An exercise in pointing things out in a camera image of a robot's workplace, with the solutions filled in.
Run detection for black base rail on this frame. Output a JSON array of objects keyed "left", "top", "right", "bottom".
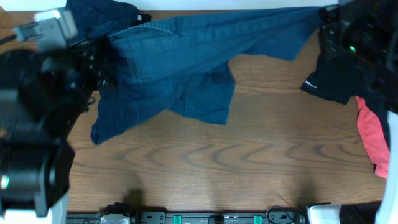
[{"left": 65, "top": 203, "right": 308, "bottom": 224}]

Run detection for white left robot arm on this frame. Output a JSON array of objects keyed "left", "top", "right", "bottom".
[{"left": 1, "top": 37, "right": 117, "bottom": 223}]

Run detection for folded dark navy garment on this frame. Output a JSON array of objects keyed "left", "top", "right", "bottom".
[{"left": 66, "top": 0, "right": 152, "bottom": 45}]

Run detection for black and coral t-shirt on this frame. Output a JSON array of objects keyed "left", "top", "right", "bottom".
[{"left": 301, "top": 53, "right": 390, "bottom": 178}]

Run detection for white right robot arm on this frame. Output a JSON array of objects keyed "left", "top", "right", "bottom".
[{"left": 302, "top": 1, "right": 397, "bottom": 223}]

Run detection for blue shorts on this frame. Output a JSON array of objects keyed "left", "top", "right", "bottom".
[{"left": 91, "top": 7, "right": 320, "bottom": 144}]

